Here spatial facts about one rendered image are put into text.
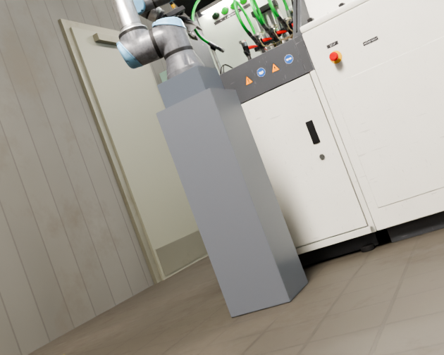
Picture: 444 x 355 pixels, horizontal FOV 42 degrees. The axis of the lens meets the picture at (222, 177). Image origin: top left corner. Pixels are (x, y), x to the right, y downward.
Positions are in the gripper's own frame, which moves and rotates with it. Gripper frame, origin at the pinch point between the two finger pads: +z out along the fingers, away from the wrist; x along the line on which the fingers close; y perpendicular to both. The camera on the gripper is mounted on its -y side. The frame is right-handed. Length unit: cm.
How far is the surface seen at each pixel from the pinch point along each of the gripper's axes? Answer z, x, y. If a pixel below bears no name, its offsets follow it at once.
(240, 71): 24.5, 15.5, 22.3
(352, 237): 96, 13, 72
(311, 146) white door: 64, 20, 45
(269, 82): 37, 22, 26
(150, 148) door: 2, -218, -50
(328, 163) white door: 73, 22, 50
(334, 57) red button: 54, 48, 20
